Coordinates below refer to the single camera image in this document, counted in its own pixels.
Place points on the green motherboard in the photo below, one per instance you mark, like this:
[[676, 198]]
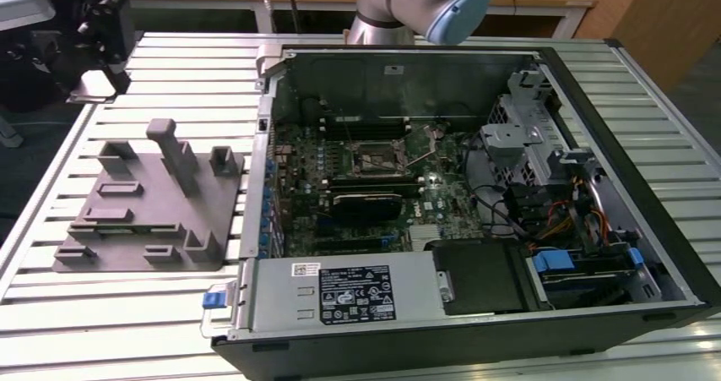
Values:
[[304, 161]]

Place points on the black open PC case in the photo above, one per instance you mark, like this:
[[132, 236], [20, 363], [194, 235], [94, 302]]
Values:
[[395, 351]]

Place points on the grey metal stand foot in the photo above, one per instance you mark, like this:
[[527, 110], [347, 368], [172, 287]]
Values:
[[10, 136]]

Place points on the blue case latch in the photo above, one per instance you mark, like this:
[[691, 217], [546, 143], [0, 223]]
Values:
[[212, 300]]

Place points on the silver finned heatsink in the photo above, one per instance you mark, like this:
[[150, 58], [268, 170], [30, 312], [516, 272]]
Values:
[[426, 233]]

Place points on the black expansion slot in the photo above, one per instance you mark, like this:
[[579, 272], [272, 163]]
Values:
[[347, 246]]

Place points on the CPU socket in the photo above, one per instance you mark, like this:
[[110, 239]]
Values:
[[375, 157]]

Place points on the silver CPU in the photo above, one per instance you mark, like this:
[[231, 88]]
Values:
[[90, 87]]

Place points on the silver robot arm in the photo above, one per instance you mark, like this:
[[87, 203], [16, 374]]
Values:
[[378, 1]]

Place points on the grey parts rack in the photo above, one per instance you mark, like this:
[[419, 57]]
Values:
[[152, 195]]

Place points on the wooden cabinet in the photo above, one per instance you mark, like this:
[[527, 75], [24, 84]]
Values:
[[664, 26]]

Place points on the black RAM slot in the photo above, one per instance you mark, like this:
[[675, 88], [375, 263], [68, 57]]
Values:
[[366, 131], [366, 137], [366, 120], [375, 182], [366, 126], [375, 179]]

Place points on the silver metal drive cage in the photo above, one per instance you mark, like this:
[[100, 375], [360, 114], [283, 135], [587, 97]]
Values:
[[507, 144]]

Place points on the black graphics card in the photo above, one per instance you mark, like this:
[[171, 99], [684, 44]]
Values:
[[366, 207]]

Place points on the blue disk carrier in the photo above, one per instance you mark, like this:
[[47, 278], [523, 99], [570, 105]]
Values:
[[552, 262]]

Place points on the silver power supply unit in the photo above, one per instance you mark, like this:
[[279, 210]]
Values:
[[282, 296]]

